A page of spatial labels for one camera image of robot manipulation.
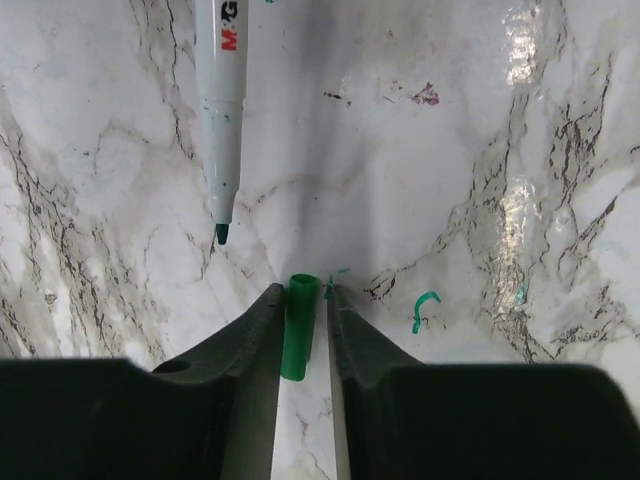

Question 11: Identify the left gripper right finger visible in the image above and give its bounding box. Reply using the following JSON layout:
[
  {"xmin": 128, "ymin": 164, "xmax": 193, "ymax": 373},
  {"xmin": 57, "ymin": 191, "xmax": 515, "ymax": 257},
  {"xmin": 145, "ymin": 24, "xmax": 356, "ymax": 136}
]
[{"xmin": 327, "ymin": 287, "xmax": 639, "ymax": 479}]

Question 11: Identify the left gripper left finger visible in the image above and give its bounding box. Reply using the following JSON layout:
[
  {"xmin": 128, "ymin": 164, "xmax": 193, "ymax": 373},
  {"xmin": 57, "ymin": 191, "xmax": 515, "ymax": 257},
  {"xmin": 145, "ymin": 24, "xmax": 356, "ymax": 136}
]
[{"xmin": 1, "ymin": 284, "xmax": 285, "ymax": 479}]

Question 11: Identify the green whiteboard marker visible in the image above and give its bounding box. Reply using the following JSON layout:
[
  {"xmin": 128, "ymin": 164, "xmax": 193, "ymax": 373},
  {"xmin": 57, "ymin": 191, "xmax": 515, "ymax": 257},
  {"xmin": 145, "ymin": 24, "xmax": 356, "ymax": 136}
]
[{"xmin": 194, "ymin": 0, "xmax": 249, "ymax": 245}]

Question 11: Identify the green marker cap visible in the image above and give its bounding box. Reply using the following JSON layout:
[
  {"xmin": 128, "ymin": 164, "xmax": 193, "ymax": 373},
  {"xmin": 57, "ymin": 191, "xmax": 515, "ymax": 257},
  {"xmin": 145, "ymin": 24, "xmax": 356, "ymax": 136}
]
[{"xmin": 280, "ymin": 273, "xmax": 320, "ymax": 382}]

